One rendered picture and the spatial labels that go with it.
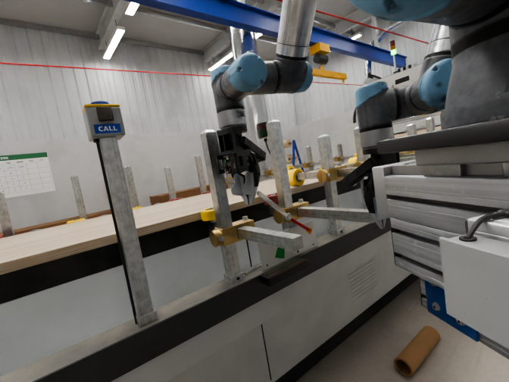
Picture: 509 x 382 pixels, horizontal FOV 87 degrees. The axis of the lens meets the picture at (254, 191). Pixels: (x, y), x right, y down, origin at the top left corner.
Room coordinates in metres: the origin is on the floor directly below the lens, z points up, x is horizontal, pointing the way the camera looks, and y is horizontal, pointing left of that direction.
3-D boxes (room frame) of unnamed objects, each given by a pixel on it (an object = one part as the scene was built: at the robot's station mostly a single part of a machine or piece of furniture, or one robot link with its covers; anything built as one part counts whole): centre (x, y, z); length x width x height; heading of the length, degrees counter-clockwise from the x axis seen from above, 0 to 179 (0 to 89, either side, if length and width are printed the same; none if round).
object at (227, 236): (0.80, 0.09, 0.84); 0.13 x 0.06 x 0.05; 125
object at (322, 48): (5.72, -1.79, 2.95); 0.34 x 0.26 x 0.49; 129
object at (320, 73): (5.72, -1.79, 2.65); 1.70 x 0.09 x 0.32; 129
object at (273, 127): (0.93, -0.10, 0.93); 0.03 x 0.03 x 0.48; 35
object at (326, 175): (1.09, -0.32, 0.95); 0.13 x 0.06 x 0.05; 125
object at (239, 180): (0.74, 0.04, 0.97); 0.06 x 0.03 x 0.09; 145
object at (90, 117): (0.64, 0.32, 1.18); 0.07 x 0.07 x 0.08; 35
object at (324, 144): (1.07, -0.31, 0.87); 0.03 x 0.03 x 0.48; 35
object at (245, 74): (0.65, -0.03, 1.24); 0.11 x 0.11 x 0.08; 26
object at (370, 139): (0.68, -0.33, 1.05); 0.08 x 0.08 x 0.05
